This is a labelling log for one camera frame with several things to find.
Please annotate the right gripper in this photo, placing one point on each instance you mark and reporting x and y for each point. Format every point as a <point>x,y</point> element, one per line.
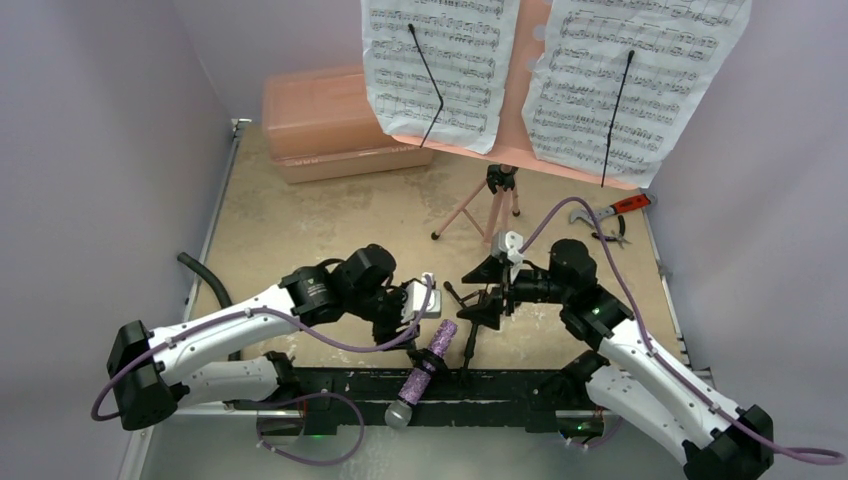
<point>493,291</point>

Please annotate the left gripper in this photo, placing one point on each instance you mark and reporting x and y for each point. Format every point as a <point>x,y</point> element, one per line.
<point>383,334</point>

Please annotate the purple glitter microphone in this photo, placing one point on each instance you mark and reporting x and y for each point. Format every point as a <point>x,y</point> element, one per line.
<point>426,363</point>

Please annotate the sheet music page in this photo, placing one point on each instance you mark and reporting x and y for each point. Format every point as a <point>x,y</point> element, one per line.
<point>437,70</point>
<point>619,81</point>

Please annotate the pink music stand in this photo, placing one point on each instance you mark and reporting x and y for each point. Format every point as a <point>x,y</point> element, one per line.
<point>512,150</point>

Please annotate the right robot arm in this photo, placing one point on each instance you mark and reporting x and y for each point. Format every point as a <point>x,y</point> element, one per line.
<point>624,369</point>

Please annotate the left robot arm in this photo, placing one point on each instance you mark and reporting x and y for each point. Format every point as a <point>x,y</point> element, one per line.
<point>154,372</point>

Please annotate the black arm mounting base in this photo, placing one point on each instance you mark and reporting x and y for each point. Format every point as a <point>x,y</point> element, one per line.
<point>537,401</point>

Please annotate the pink plastic storage box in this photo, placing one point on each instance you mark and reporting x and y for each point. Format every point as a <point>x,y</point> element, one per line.
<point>319,125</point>

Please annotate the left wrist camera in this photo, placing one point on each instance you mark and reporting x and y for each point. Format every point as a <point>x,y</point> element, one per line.
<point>423,299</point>

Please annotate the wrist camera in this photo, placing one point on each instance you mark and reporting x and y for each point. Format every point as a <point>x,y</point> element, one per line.
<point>423,299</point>
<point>508,244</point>

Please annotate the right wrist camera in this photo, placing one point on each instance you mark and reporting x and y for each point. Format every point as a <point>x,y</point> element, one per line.
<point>508,244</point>

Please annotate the silver adjustable wrench red handle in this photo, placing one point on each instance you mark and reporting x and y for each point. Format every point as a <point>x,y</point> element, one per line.
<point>626,205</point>

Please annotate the red handled pliers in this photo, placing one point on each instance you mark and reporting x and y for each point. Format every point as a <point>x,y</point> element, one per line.
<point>617,236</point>

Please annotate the aluminium table frame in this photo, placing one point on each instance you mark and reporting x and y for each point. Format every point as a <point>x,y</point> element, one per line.
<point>155,372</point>

